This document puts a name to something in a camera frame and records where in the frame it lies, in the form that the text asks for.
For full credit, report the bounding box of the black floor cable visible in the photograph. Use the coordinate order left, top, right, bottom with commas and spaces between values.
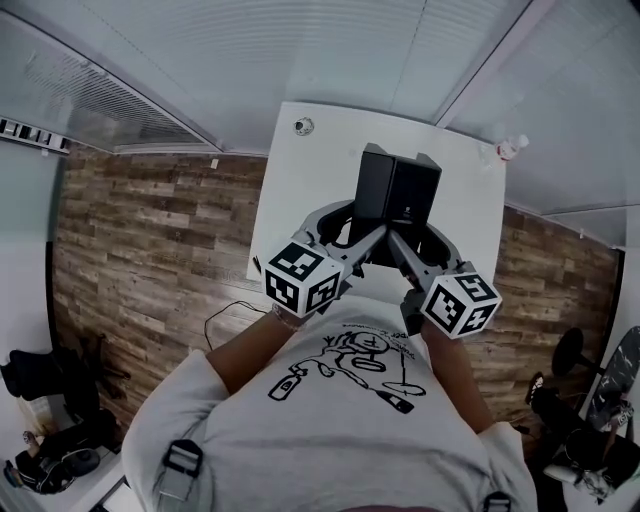
203, 299, 274, 351

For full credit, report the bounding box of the person's right forearm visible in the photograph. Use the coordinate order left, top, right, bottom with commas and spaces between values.
422, 322, 496, 434

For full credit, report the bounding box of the black office chair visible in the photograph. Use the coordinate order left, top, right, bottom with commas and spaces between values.
0, 332, 132, 431

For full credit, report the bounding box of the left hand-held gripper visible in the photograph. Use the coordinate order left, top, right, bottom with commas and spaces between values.
263, 142, 390, 319

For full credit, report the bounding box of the black box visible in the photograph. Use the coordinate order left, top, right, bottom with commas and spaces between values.
348, 148, 444, 267

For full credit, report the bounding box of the grey printed t-shirt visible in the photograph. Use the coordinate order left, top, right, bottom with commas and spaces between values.
121, 294, 539, 512

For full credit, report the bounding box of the beaded bracelet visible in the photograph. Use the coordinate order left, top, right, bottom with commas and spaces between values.
271, 303, 306, 331

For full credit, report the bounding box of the black white wall sign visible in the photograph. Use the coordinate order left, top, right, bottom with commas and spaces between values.
0, 117, 70, 154

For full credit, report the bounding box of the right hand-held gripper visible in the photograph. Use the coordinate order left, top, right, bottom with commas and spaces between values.
387, 152, 503, 341

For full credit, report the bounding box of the round black marble table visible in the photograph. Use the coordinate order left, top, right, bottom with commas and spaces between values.
551, 325, 640, 431

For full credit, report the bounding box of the person's left forearm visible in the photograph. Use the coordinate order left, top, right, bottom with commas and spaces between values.
204, 307, 306, 399

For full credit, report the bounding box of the white table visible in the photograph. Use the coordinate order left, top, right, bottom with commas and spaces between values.
247, 101, 507, 321

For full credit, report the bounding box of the black strap buckle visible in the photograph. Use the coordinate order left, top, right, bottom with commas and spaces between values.
482, 490, 514, 512
162, 438, 205, 476

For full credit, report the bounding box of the clear plastic water bottle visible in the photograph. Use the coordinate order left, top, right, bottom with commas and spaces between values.
493, 133, 531, 163

